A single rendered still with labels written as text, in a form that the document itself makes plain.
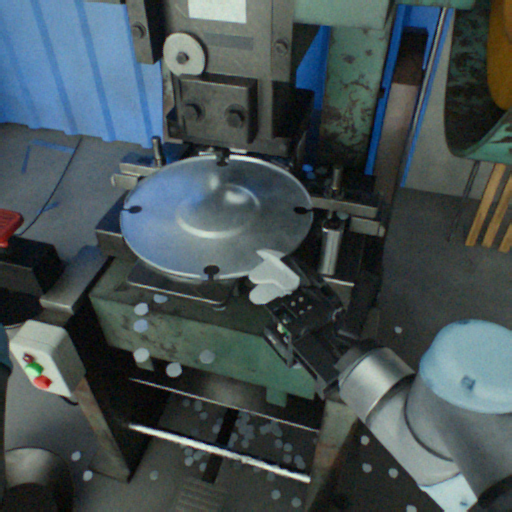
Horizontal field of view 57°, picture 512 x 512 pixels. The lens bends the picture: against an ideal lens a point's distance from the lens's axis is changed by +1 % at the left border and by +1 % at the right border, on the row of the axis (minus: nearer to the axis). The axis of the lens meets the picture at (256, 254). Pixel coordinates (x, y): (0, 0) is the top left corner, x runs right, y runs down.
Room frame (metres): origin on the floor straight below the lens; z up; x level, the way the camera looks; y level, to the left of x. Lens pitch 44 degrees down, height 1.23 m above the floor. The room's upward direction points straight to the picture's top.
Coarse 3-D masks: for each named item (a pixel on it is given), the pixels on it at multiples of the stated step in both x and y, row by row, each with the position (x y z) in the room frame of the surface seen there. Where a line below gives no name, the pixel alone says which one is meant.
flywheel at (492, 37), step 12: (492, 0) 0.74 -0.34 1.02; (504, 0) 0.66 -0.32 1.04; (492, 12) 0.71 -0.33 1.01; (504, 12) 0.63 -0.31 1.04; (492, 24) 0.68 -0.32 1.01; (504, 24) 0.60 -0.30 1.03; (492, 36) 0.65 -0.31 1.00; (504, 36) 0.57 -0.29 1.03; (492, 48) 0.62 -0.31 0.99; (504, 48) 0.55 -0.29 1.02; (492, 60) 0.59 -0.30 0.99; (504, 60) 0.53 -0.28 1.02; (492, 72) 0.57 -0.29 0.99; (504, 72) 0.51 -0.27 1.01; (492, 84) 0.54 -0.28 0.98; (504, 84) 0.49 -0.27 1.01; (492, 96) 0.52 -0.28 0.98; (504, 96) 0.47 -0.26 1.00; (504, 108) 0.45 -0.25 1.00
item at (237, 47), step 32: (192, 0) 0.60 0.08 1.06; (224, 0) 0.59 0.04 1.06; (256, 0) 0.58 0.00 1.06; (192, 32) 0.60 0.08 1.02; (224, 32) 0.59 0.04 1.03; (256, 32) 0.58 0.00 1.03; (192, 64) 0.59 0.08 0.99; (224, 64) 0.59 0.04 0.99; (256, 64) 0.58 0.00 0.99; (192, 96) 0.57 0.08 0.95; (224, 96) 0.56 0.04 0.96; (256, 96) 0.57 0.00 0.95; (288, 96) 0.64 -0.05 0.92; (192, 128) 0.57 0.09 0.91; (224, 128) 0.56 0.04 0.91; (256, 128) 0.57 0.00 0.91
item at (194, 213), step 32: (192, 160) 0.69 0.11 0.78; (256, 160) 0.68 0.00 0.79; (160, 192) 0.60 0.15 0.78; (192, 192) 0.59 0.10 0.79; (224, 192) 0.59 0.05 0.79; (256, 192) 0.60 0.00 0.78; (288, 192) 0.60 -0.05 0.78; (128, 224) 0.52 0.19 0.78; (160, 224) 0.52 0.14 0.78; (192, 224) 0.51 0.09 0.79; (224, 224) 0.51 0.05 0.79; (256, 224) 0.52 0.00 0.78; (288, 224) 0.52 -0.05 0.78; (160, 256) 0.45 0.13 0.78; (192, 256) 0.45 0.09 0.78; (224, 256) 0.45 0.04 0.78; (256, 256) 0.45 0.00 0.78
